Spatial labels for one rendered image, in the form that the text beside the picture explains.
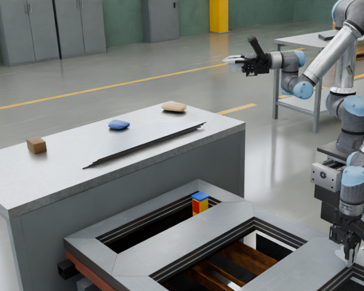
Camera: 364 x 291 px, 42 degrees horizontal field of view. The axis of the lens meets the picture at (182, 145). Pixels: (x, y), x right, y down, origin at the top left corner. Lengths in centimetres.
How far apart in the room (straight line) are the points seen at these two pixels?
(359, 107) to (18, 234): 148
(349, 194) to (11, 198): 121
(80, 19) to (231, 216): 848
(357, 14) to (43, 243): 155
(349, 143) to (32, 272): 143
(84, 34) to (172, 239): 860
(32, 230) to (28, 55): 809
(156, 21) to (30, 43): 311
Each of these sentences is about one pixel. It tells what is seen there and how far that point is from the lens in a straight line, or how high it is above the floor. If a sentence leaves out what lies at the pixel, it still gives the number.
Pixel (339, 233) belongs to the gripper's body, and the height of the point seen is 100.
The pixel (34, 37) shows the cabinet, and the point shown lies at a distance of 988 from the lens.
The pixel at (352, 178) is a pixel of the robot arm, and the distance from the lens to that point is 160.
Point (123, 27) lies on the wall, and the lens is 1135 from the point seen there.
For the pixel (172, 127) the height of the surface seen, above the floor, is 107.
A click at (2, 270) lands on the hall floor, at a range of 344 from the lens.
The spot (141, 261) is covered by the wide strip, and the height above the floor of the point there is 86.
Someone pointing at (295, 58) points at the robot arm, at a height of 145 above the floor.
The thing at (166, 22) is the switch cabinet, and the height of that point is 43.
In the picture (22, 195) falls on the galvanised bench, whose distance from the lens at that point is 193.
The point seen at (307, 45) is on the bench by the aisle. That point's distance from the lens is 532.
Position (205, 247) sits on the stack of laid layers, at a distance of 185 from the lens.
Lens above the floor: 188
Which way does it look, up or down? 22 degrees down
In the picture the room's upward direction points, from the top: 2 degrees counter-clockwise
